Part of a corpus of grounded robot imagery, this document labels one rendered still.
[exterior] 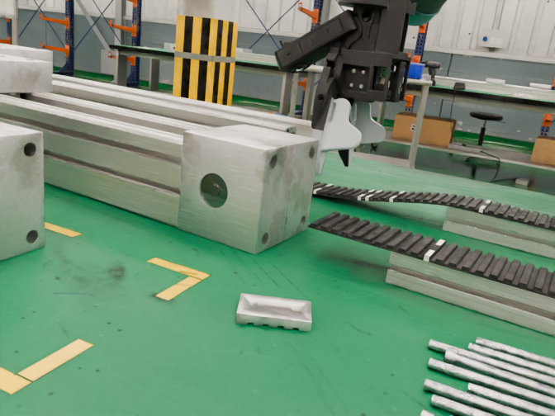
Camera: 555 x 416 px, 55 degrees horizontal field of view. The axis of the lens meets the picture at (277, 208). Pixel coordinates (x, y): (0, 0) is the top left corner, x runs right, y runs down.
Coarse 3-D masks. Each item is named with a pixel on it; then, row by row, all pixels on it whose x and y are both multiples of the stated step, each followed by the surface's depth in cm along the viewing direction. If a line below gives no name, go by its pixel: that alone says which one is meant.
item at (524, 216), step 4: (520, 212) 58; (524, 212) 57; (528, 212) 58; (536, 212) 58; (520, 216) 55; (524, 216) 56; (528, 216) 57; (532, 216) 56; (536, 216) 56; (516, 220) 55; (520, 220) 55; (524, 220) 55; (528, 220) 55; (532, 220) 54; (536, 220) 56; (528, 224) 55; (532, 224) 54
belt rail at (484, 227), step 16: (448, 208) 59; (448, 224) 59; (464, 224) 59; (480, 224) 58; (496, 224) 57; (512, 224) 56; (496, 240) 57; (512, 240) 56; (528, 240) 56; (544, 240) 55; (544, 256) 55
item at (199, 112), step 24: (72, 96) 84; (96, 96) 80; (120, 96) 78; (144, 96) 85; (168, 96) 84; (192, 120) 71; (216, 120) 69; (240, 120) 67; (264, 120) 74; (288, 120) 72
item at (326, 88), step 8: (328, 72) 60; (320, 80) 61; (328, 80) 60; (320, 88) 60; (328, 88) 60; (320, 96) 61; (328, 96) 61; (336, 96) 62; (320, 104) 60; (328, 104) 61; (320, 112) 61; (312, 120) 61; (320, 120) 61; (312, 128) 62; (320, 128) 61
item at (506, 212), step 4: (500, 208) 59; (504, 208) 58; (508, 208) 58; (512, 208) 59; (516, 208) 59; (500, 212) 56; (504, 212) 56; (508, 212) 57; (512, 212) 57; (516, 212) 57; (500, 216) 56; (504, 216) 56; (508, 216) 55; (512, 216) 55; (516, 216) 56
